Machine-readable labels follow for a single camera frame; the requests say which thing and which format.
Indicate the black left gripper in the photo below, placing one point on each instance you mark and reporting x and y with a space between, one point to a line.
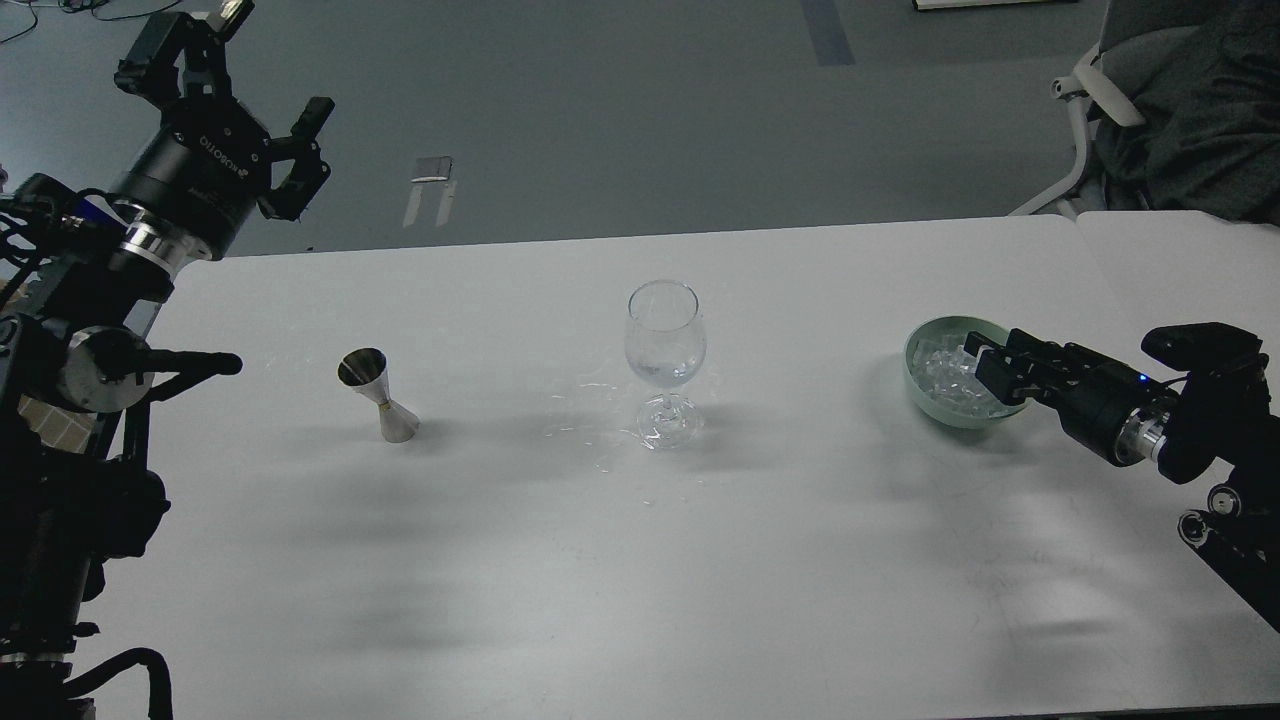
207 162

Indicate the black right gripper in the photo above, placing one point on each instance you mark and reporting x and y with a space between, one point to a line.
1106 406

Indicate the steel cocktail jigger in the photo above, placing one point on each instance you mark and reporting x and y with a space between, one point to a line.
365 371

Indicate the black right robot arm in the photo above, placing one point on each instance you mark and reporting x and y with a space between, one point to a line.
1217 409

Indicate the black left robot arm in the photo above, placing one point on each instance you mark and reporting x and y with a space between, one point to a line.
79 382

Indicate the clear ice cubes pile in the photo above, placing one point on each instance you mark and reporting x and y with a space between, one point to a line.
948 375

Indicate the clear wine glass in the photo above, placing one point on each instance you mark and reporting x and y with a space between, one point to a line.
665 345

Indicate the green bowl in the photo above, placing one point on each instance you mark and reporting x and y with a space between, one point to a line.
932 330

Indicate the white office chair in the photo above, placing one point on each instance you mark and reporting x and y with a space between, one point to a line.
1090 97

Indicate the person in grey clothes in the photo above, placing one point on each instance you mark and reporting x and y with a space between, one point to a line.
1211 137

